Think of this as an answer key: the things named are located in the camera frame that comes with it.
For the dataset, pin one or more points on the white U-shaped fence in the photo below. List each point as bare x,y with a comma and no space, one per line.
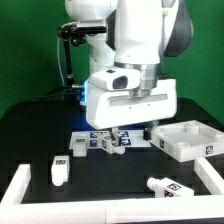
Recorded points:
14,211

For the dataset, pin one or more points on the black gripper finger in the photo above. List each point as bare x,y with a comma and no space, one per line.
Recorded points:
115,137

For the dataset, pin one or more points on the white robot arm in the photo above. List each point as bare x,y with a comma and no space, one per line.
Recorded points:
128,40

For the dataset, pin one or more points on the white tag sheet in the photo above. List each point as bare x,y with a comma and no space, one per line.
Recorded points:
127,138

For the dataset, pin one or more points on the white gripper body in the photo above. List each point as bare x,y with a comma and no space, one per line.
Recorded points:
112,109

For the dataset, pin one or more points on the white square tabletop part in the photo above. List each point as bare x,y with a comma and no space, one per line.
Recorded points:
186,141

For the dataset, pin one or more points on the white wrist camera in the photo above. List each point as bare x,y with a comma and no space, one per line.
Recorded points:
116,79

